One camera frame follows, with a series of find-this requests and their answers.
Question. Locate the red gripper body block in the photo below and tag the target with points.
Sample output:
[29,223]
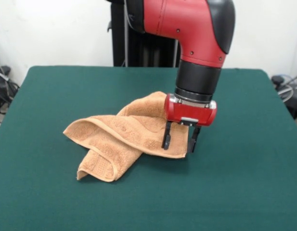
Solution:
[189,114]

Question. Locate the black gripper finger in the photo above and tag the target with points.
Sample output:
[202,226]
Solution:
[167,137]
[194,142]

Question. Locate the tan terry towel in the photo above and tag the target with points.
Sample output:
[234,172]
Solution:
[129,130]

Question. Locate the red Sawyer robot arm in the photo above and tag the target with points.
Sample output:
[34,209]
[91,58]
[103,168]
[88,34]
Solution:
[194,36]

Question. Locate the dark green table cloth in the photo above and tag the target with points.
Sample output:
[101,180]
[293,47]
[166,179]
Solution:
[210,180]

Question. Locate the black vertical column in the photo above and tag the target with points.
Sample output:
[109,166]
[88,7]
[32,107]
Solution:
[119,48]

